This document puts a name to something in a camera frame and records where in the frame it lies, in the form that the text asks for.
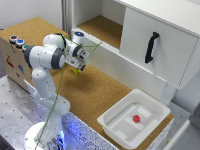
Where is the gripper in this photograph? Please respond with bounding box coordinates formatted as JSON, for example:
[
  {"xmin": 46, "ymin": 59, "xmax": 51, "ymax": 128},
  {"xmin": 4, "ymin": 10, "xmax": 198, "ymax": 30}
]
[{"xmin": 68, "ymin": 48, "xmax": 91, "ymax": 71}]

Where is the yellow block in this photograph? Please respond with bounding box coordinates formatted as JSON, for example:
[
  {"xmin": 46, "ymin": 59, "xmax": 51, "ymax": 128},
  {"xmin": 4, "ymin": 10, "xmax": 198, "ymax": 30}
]
[{"xmin": 73, "ymin": 67, "xmax": 81, "ymax": 75}]

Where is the pink block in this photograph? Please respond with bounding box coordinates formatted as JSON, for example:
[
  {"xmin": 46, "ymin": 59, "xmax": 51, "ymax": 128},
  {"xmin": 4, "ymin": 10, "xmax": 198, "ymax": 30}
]
[{"xmin": 132, "ymin": 114, "xmax": 141, "ymax": 123}]

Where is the white cabinet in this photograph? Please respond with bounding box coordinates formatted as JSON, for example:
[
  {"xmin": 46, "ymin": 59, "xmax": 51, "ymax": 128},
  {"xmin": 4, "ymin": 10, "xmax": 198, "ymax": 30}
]
[{"xmin": 61, "ymin": 0, "xmax": 200, "ymax": 107}]

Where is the green button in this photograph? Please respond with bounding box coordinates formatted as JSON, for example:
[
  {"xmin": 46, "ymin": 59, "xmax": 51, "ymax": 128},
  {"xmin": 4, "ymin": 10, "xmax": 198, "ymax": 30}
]
[{"xmin": 21, "ymin": 43, "xmax": 31, "ymax": 53}]

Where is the blue button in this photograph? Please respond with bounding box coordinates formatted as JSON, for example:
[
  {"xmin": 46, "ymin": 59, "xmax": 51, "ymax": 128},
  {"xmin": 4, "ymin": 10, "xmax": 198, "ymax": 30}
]
[{"xmin": 15, "ymin": 38, "xmax": 26, "ymax": 48}]

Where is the red button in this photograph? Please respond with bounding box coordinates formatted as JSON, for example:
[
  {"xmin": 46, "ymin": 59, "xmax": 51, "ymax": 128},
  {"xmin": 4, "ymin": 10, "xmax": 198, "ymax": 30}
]
[{"xmin": 9, "ymin": 34, "xmax": 19, "ymax": 44}]

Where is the white sliding door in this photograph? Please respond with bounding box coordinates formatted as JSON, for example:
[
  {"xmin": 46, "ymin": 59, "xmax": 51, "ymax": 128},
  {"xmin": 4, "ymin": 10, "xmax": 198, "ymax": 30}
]
[{"xmin": 119, "ymin": 6, "xmax": 200, "ymax": 88}]

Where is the white plastic box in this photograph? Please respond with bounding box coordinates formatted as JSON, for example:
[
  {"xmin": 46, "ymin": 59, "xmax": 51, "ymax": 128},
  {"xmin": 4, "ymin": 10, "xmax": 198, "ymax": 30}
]
[{"xmin": 96, "ymin": 88, "xmax": 172, "ymax": 150}]

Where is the green cable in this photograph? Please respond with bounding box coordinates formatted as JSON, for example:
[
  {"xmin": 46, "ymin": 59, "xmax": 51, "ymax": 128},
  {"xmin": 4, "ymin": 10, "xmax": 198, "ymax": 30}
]
[{"xmin": 34, "ymin": 34, "xmax": 103, "ymax": 150}]

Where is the black door handle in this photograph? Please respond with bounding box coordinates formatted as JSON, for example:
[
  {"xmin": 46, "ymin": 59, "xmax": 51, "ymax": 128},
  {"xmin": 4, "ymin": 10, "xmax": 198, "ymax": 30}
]
[{"xmin": 144, "ymin": 31, "xmax": 160, "ymax": 64}]

